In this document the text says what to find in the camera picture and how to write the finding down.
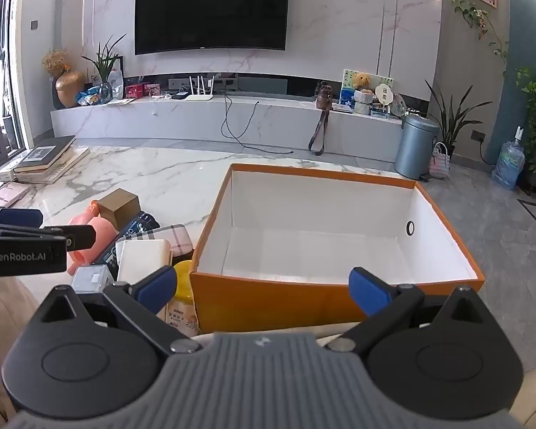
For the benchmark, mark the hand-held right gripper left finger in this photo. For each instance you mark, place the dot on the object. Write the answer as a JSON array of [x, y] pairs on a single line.
[[157, 287]]

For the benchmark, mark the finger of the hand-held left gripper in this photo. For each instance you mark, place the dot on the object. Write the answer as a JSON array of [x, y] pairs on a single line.
[[80, 237], [22, 216]]

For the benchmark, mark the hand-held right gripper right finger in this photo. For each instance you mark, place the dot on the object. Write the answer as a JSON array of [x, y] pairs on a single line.
[[367, 294]]

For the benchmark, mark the pink plastic cup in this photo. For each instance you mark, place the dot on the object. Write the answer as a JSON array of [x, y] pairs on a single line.
[[94, 237]]

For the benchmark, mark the white box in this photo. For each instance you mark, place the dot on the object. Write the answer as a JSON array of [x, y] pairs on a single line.
[[143, 259]]

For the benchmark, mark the small grey box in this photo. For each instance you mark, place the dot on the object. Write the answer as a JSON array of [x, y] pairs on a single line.
[[89, 279]]

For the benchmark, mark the plaid case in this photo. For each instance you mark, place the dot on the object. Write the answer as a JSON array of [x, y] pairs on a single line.
[[175, 237]]

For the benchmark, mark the dark blue bottle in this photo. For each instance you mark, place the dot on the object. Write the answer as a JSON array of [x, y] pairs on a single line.
[[136, 229]]

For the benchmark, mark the orange cardboard box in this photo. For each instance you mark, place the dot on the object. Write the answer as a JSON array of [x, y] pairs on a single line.
[[259, 299]]

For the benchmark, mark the pink flat box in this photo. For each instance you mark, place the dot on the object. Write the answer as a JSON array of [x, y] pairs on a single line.
[[9, 193]]

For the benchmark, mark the yellow cap bottle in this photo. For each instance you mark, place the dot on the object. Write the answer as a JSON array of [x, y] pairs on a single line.
[[184, 280]]

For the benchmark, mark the brown cardboard cube box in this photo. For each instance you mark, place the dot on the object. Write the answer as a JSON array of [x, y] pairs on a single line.
[[118, 208]]

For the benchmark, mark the stack of white books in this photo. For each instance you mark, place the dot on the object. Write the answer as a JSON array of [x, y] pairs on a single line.
[[64, 167]]

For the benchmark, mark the dark hardcover book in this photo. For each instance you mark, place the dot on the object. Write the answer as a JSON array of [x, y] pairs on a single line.
[[44, 152]]

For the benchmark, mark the gold vase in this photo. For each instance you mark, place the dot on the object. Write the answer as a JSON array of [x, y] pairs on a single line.
[[69, 89]]

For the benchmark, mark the blue snack bag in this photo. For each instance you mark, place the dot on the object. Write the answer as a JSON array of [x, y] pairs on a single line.
[[89, 96]]

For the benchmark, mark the woven handbag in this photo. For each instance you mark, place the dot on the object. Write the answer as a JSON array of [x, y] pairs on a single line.
[[439, 164]]

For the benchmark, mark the grey pedal trash can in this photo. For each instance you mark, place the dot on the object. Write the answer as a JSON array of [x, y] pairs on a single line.
[[415, 147]]

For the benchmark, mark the white marble tv cabinet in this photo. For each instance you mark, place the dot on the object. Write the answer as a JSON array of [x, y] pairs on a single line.
[[183, 120]]

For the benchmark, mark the red box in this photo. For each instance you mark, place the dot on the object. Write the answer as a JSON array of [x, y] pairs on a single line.
[[134, 91]]

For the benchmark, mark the white plastic bag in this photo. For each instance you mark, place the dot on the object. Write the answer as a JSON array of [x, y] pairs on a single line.
[[117, 84]]

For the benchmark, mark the dried flowers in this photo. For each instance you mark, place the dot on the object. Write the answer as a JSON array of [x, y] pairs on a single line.
[[56, 62]]

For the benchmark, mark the green plant in glass vase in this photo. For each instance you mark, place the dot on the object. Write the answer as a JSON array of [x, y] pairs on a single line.
[[105, 67]]

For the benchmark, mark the white router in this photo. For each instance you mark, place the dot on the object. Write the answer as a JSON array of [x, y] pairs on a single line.
[[199, 96]]

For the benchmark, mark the long leaf potted plant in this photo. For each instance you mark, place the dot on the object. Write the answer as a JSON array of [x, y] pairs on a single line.
[[451, 120]]

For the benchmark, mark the blue water jug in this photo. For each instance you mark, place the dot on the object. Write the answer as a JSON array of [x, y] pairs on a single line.
[[509, 163]]

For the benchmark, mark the round paper fan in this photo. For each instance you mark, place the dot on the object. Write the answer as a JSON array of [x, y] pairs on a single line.
[[383, 94]]

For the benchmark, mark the landscape picture board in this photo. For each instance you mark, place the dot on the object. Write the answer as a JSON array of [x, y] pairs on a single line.
[[347, 82]]

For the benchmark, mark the teddy bear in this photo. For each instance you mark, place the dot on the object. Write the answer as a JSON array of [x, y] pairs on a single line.
[[362, 81]]

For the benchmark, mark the black television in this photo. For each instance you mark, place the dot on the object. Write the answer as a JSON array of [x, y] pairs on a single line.
[[212, 6]]

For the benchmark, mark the hanging vine plant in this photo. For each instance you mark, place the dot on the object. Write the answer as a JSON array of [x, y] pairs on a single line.
[[475, 15]]

